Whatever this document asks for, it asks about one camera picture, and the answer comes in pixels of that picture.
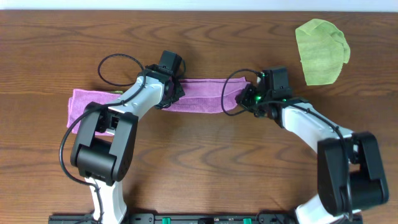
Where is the purple microfiber cloth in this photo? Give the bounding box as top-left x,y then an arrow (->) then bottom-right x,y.
164,77 -> 249,114

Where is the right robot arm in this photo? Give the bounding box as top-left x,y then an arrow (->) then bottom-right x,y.
236,84 -> 389,223

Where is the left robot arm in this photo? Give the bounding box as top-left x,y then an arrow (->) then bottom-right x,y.
70,61 -> 185,223

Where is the folded green cloth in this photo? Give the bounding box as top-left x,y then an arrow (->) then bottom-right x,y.
109,91 -> 124,95

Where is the light green crumpled cloth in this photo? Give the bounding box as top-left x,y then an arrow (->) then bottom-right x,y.
295,19 -> 351,86

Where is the folded purple cloth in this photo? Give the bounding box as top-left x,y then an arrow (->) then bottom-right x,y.
66,88 -> 127,137

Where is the black right camera cable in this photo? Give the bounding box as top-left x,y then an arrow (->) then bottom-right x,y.
220,68 -> 354,218

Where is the black camera cable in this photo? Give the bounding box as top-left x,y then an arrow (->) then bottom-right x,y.
220,68 -> 354,218
58,53 -> 187,224

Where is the black left camera cable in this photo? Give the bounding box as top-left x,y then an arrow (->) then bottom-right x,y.
58,53 -> 187,224

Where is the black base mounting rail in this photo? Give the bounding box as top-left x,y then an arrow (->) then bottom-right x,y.
48,213 -> 364,224

